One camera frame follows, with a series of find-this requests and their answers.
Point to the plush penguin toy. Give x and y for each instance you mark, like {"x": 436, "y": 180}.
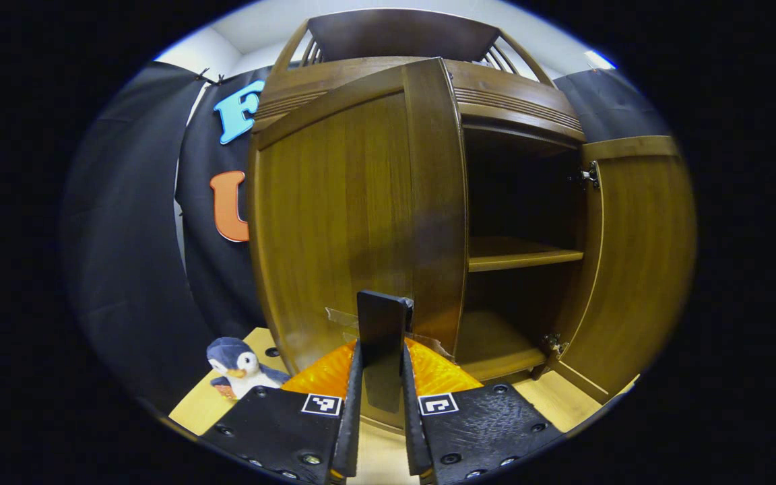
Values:
{"x": 243, "y": 370}

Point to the metal door hinge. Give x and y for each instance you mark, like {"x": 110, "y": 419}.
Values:
{"x": 589, "y": 176}
{"x": 553, "y": 345}

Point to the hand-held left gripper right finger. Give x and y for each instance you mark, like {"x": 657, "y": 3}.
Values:
{"x": 482, "y": 431}

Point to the small ceiling light panel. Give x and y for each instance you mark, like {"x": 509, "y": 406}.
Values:
{"x": 597, "y": 60}

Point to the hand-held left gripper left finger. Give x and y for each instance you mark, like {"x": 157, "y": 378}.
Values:
{"x": 280, "y": 431}

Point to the wooden drawer front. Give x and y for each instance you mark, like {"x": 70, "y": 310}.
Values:
{"x": 516, "y": 98}

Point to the wooden shoe cabinet door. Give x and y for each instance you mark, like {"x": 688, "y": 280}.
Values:
{"x": 347, "y": 202}
{"x": 637, "y": 269}

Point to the wooden inner shelf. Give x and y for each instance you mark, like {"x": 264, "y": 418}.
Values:
{"x": 516, "y": 256}

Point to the wooden double-door shoe cabinet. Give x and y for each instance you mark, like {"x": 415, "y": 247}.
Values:
{"x": 516, "y": 101}

